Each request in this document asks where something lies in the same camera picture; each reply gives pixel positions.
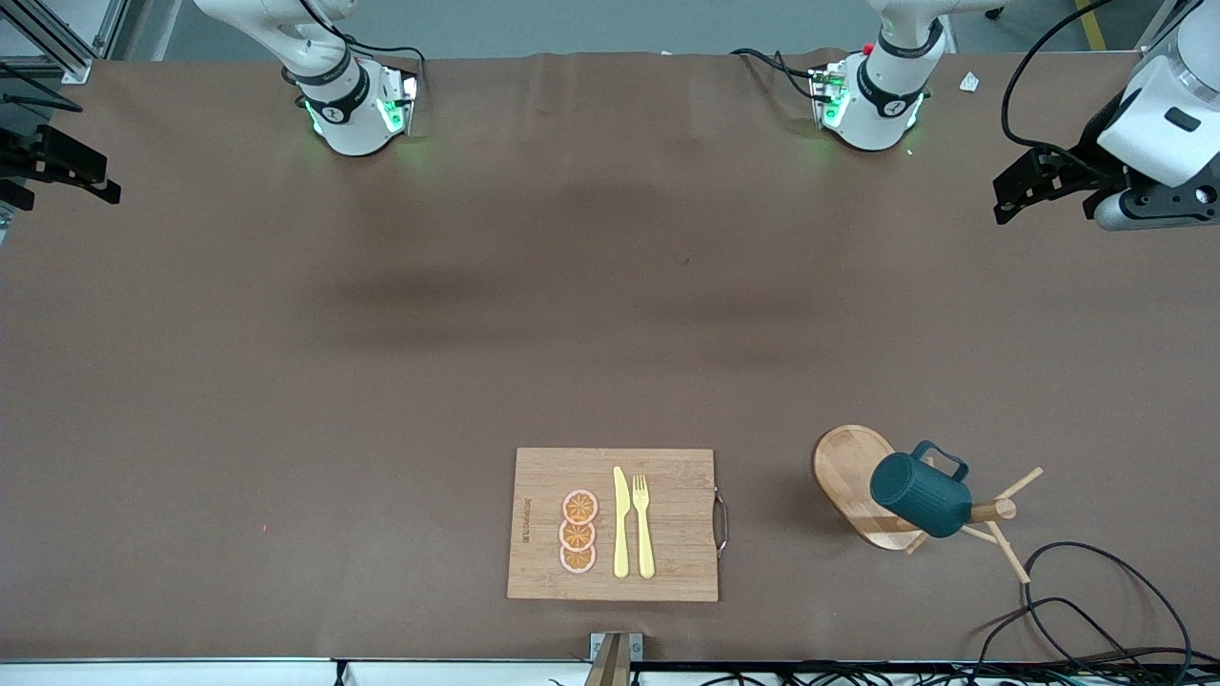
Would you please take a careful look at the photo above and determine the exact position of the dark green cup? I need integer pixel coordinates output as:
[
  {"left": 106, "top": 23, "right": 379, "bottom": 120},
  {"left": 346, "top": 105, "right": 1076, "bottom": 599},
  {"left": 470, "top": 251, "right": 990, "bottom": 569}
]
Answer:
[{"left": 870, "top": 440, "right": 973, "bottom": 537}]

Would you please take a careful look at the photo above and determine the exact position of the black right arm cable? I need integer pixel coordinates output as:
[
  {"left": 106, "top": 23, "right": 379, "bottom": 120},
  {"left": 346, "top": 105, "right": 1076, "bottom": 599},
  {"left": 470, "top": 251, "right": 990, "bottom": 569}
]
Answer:
[{"left": 0, "top": 62, "right": 83, "bottom": 113}]

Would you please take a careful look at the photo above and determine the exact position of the yellow plastic knife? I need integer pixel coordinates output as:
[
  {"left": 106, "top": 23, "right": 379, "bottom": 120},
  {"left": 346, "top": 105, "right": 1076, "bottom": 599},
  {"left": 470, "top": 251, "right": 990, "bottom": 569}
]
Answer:
[{"left": 613, "top": 466, "right": 631, "bottom": 579}]

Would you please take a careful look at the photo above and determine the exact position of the black left base cable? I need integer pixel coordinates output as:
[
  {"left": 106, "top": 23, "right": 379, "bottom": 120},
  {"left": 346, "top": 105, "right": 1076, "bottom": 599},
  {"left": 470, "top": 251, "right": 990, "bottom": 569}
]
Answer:
[{"left": 729, "top": 48, "right": 821, "bottom": 101}]

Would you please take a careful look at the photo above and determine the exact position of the aluminium frame profile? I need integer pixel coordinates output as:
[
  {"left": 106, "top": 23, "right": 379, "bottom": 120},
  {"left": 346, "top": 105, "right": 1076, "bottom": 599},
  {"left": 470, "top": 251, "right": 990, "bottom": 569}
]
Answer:
[
  {"left": 1134, "top": 0, "right": 1188, "bottom": 60},
  {"left": 0, "top": 0, "right": 130, "bottom": 85}
]

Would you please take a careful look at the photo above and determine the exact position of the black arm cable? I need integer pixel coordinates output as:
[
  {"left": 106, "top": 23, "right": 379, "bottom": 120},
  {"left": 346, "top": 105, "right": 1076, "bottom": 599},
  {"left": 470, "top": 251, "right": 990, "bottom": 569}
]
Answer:
[
  {"left": 0, "top": 62, "right": 83, "bottom": 113},
  {"left": 1001, "top": 0, "right": 1121, "bottom": 177}
]

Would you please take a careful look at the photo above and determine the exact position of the black cable small loop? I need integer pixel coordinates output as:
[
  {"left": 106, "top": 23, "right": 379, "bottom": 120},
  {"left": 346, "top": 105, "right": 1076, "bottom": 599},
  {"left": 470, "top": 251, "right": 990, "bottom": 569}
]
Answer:
[{"left": 970, "top": 597, "right": 1188, "bottom": 686}]

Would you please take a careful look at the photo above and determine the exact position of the metal table edge bracket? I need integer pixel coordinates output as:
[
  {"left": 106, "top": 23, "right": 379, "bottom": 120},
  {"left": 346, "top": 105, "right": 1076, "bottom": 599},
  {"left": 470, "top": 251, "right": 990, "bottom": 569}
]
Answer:
[{"left": 583, "top": 632, "right": 644, "bottom": 686}]

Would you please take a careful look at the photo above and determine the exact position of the black right base cable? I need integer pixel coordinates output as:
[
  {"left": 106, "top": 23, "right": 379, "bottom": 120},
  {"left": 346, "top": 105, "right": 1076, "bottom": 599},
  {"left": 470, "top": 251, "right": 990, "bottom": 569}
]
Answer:
[{"left": 297, "top": 0, "right": 427, "bottom": 91}]

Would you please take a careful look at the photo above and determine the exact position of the black cable large loop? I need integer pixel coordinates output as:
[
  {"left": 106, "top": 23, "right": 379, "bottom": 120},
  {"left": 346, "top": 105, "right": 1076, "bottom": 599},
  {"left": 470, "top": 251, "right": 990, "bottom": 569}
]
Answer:
[{"left": 1023, "top": 541, "right": 1194, "bottom": 682}]

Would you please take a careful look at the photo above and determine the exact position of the wooden cutting board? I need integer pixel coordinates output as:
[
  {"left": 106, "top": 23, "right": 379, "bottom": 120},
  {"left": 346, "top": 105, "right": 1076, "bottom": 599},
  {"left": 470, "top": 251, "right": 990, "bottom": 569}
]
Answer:
[{"left": 506, "top": 447, "right": 730, "bottom": 603}]

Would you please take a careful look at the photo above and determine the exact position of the yellow plastic fork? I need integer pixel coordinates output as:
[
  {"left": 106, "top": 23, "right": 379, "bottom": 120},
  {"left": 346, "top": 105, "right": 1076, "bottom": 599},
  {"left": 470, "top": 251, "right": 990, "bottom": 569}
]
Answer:
[{"left": 632, "top": 474, "right": 657, "bottom": 580}]

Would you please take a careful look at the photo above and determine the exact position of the black base cable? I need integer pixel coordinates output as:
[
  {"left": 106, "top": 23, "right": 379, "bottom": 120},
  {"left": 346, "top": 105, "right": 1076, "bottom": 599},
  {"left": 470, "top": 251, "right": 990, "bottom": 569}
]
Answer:
[
  {"left": 729, "top": 48, "right": 821, "bottom": 101},
  {"left": 297, "top": 0, "right": 427, "bottom": 91}
]

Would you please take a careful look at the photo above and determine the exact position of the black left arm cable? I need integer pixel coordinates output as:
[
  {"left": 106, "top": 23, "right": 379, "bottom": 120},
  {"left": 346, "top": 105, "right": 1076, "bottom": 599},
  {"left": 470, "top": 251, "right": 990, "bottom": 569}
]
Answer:
[{"left": 1001, "top": 0, "right": 1121, "bottom": 177}]

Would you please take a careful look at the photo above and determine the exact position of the wooden cup rack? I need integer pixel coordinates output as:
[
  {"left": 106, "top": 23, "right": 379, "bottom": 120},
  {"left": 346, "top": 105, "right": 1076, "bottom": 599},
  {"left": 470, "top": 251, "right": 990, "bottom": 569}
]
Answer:
[{"left": 813, "top": 424, "right": 1045, "bottom": 584}]

